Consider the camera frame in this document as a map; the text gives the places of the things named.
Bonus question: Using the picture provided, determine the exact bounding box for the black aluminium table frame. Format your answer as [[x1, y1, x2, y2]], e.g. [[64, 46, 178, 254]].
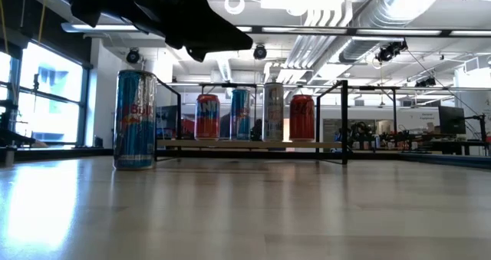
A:
[[0, 144, 491, 171]]

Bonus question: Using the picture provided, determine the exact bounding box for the black round ceiling camera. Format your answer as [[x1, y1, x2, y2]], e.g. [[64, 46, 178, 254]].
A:
[[125, 48, 141, 64], [252, 44, 268, 61]]

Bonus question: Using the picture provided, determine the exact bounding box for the ceiling light strip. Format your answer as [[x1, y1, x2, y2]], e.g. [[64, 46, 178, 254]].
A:
[[236, 25, 491, 38]]

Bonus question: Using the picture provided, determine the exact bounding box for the silver Celsius can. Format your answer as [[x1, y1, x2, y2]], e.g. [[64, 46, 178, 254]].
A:
[[262, 81, 285, 143]]

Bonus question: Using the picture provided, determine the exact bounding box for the black stand by window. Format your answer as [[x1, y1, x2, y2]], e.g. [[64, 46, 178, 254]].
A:
[[0, 98, 38, 167]]

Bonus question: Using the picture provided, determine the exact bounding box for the red Coca-Cola can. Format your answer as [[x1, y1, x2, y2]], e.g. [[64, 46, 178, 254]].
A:
[[288, 94, 316, 143]]

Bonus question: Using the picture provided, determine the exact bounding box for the black metal background frame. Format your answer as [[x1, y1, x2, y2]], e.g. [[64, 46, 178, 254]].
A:
[[358, 84, 402, 142]]

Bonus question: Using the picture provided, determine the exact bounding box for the black monitor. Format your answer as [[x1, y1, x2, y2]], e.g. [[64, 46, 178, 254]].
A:
[[438, 105, 467, 135]]

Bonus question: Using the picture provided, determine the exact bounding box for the wooden shelf with black frame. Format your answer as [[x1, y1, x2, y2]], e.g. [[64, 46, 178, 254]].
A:
[[154, 79, 350, 166]]

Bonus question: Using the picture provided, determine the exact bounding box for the red blue Fanta can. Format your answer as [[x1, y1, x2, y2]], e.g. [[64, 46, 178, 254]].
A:
[[194, 94, 222, 141]]

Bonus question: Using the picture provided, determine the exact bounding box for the black ceiling camera rig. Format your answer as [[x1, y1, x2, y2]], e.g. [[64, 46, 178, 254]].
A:
[[374, 40, 409, 64]]

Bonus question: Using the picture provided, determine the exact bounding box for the cluttered background workbench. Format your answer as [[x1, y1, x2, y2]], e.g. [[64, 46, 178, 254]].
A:
[[321, 117, 491, 156]]

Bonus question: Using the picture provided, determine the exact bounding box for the large bright window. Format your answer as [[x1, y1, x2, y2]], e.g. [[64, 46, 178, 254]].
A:
[[0, 41, 87, 148]]

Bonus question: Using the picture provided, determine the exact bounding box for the blue silver Red Bull can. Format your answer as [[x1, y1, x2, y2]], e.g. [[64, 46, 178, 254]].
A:
[[229, 87, 252, 141], [113, 69, 158, 172]]

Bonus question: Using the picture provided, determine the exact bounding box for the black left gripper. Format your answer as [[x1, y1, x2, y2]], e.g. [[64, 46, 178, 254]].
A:
[[133, 0, 253, 63]]

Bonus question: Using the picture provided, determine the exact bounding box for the long ceiling light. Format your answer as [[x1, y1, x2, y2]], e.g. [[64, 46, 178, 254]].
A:
[[60, 21, 141, 34]]

